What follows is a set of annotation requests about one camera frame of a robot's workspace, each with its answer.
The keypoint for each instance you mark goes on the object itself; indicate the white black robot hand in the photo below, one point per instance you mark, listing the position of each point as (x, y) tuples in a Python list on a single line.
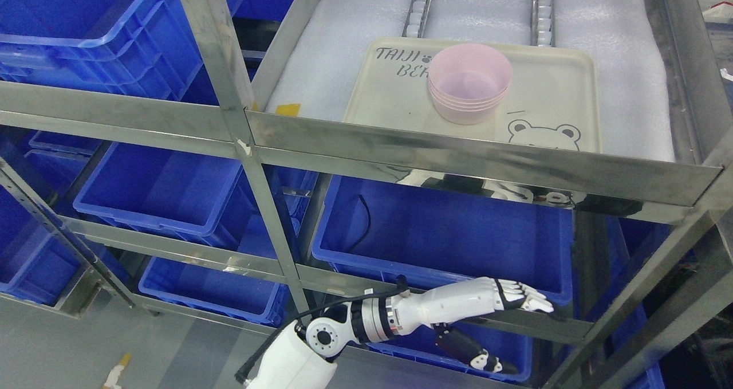
[(440, 308)]

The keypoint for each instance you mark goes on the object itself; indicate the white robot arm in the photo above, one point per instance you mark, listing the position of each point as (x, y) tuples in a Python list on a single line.
[(303, 353)]

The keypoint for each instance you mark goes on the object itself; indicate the blue bin under shelf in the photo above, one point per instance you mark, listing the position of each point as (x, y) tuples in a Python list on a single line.
[(379, 230)]

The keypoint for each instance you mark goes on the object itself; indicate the steel shelf rack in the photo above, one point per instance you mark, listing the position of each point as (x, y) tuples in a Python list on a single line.
[(692, 196)]

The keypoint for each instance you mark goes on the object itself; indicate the stack of pink bowls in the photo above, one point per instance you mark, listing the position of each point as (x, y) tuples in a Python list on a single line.
[(467, 82)]

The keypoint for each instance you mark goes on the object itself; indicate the blue bin bottom left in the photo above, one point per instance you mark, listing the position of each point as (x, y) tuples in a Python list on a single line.
[(236, 296)]

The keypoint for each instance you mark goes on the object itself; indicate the cream bear tray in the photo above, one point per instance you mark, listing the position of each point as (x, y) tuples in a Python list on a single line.
[(518, 94)]

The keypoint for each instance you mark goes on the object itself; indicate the blue bin middle left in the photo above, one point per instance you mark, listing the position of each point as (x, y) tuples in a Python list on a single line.
[(191, 197)]

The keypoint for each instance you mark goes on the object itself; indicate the blue bin top left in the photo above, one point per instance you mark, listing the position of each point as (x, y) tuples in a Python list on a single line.
[(141, 48)]

